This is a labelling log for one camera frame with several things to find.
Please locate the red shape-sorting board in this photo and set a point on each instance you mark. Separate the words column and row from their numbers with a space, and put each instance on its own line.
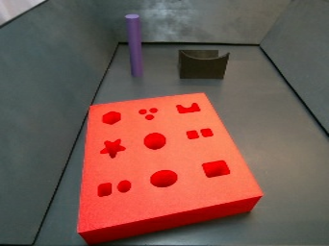
column 161, row 167

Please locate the dark grey curved cradle block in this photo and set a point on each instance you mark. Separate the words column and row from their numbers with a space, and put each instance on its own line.
column 201, row 64

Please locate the purple round cylinder peg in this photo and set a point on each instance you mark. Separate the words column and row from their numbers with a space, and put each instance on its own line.
column 133, row 37

